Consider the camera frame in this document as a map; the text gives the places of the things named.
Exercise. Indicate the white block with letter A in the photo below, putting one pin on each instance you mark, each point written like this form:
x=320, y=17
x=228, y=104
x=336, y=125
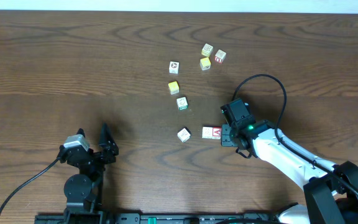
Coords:
x=174, y=67

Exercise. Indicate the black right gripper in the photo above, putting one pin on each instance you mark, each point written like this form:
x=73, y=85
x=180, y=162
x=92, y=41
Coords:
x=225, y=136

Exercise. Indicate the white block number 4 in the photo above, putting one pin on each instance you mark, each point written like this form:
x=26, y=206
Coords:
x=183, y=135

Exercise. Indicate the red block letter A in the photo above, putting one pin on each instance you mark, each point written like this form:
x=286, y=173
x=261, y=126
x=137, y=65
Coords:
x=216, y=132

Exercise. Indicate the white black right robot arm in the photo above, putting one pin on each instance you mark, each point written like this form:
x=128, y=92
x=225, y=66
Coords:
x=331, y=190

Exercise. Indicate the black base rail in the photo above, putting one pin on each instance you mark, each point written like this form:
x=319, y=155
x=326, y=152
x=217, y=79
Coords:
x=136, y=218

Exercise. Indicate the white block letter M ladybug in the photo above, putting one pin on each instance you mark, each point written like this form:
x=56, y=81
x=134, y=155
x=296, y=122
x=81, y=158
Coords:
x=207, y=132

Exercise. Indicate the red bordered block rear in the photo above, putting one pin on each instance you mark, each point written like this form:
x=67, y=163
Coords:
x=220, y=56

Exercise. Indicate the yellow top block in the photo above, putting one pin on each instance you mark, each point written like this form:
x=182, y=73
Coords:
x=174, y=87

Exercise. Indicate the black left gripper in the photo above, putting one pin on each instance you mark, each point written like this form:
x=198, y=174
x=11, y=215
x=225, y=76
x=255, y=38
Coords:
x=95, y=155

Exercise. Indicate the yellow white block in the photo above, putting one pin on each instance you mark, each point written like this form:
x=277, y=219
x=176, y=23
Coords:
x=205, y=63

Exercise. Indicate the yellow bordered block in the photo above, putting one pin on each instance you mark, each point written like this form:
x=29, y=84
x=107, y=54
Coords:
x=207, y=50

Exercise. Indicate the white block with green edge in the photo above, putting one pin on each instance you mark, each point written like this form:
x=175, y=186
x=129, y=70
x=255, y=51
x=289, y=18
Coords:
x=182, y=103

